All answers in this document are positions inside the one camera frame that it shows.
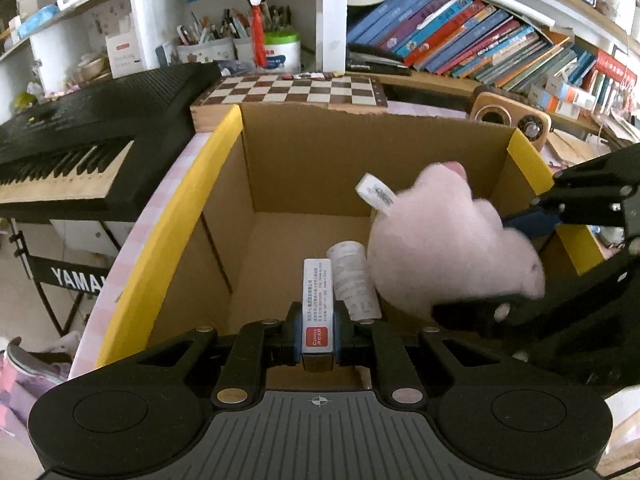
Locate white spray bottle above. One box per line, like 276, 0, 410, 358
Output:
326, 240, 382, 322

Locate red thick dictionary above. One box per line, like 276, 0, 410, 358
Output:
594, 49, 638, 88

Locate red tassel ornament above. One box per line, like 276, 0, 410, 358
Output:
250, 0, 267, 68

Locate brown retro radio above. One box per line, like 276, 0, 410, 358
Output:
469, 89, 552, 152

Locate green lid white jar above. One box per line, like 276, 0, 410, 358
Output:
264, 29, 300, 73

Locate pink plush pig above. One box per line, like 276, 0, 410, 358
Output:
356, 162, 546, 320

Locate row of leaning books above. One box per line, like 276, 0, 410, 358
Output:
346, 0, 598, 94

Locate orange white medicine box lower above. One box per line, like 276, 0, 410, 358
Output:
527, 84, 580, 119

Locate orange white medicine box upper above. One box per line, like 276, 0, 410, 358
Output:
544, 76, 597, 112

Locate yellow cardboard box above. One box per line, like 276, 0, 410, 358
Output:
94, 103, 606, 391

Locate wooden chess board box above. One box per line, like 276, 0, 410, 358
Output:
191, 73, 388, 132

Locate black yamaha keyboard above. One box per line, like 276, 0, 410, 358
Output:
1, 63, 220, 222

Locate small white red box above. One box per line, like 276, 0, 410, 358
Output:
302, 258, 334, 373

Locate orange white medicine box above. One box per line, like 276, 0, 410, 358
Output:
544, 76, 597, 112
527, 84, 580, 119

